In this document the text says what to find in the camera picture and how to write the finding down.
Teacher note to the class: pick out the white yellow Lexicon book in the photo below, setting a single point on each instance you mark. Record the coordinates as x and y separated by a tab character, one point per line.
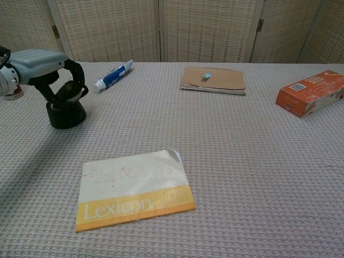
134	185

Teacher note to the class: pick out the blue white toothpaste tube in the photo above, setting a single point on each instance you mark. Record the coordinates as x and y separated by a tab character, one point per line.
111	79

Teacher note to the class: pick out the woven folding screen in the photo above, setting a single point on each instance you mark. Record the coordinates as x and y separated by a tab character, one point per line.
204	29

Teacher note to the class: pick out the red Costa coffee bottle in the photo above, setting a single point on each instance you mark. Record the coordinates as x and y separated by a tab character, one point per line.
16	93

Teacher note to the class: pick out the black cast iron teapot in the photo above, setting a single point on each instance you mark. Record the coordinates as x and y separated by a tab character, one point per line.
65	115

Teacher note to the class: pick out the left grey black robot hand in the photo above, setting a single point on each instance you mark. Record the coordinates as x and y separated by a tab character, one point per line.
37	64

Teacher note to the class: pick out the orange cardboard box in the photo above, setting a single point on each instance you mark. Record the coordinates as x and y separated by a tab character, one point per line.
306	94

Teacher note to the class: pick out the white waffle weave tablecloth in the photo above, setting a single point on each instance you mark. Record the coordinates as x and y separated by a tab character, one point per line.
242	161

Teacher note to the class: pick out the brown cover notebook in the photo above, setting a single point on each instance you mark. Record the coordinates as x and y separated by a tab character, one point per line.
220	80

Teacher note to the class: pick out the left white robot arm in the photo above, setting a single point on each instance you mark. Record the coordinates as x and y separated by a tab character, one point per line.
6	80

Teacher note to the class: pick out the small light blue eraser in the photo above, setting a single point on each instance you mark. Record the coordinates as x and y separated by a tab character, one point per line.
206	76

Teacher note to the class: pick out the brass screen hinge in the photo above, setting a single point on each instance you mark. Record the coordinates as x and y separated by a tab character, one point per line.
259	25
55	31

